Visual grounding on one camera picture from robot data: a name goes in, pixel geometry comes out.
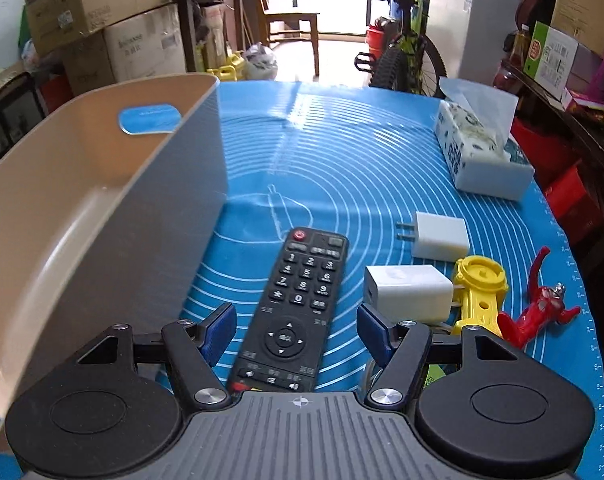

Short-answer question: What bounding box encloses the beige plastic storage bin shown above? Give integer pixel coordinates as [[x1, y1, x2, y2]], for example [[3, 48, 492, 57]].
[[0, 74, 228, 452]]

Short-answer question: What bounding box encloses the black remote control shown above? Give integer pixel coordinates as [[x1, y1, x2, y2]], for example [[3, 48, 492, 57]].
[[227, 226, 349, 394]]

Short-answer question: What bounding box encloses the green and white carton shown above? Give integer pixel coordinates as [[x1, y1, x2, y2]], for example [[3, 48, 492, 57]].
[[523, 22, 579, 101]]

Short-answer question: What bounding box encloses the white plastic bag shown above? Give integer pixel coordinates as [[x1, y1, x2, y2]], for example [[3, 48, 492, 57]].
[[243, 42, 278, 80]]

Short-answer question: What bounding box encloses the black metal shelf rack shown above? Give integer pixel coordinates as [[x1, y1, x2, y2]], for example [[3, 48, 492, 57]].
[[0, 62, 47, 159]]

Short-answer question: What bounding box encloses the tissue pack with blue print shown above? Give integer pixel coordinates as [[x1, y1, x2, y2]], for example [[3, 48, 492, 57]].
[[434, 77, 534, 202]]

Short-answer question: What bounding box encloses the yellow oil jug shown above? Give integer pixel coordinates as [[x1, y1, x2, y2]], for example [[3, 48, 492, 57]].
[[206, 52, 245, 82]]

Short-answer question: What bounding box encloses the white chest freezer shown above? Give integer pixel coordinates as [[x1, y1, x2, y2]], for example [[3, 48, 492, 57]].
[[427, 0, 521, 84]]

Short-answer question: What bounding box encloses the large taped cardboard box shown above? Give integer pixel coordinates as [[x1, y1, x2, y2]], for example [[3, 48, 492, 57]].
[[62, 3, 186, 96]]

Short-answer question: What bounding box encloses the wooden chair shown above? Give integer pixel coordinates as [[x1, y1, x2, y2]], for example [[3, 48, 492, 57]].
[[257, 0, 320, 77]]

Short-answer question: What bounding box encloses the red bucket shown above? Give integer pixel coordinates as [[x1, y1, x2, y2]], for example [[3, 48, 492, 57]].
[[366, 25, 385, 60]]

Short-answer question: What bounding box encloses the red ultraman figure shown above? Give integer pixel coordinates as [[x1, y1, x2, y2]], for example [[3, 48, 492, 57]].
[[497, 246, 582, 350]]

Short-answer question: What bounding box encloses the white cube charger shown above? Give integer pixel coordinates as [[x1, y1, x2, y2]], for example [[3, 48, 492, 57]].
[[364, 264, 454, 325]]

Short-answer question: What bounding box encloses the green and black bicycle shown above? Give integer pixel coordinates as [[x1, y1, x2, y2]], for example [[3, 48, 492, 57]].
[[354, 0, 447, 99]]

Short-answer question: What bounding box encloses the yellow toy launcher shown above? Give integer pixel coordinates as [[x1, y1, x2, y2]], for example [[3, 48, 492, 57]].
[[451, 256, 509, 337]]

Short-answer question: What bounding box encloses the white charger with prongs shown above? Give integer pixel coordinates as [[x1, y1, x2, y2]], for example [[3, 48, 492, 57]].
[[396, 211, 470, 262]]

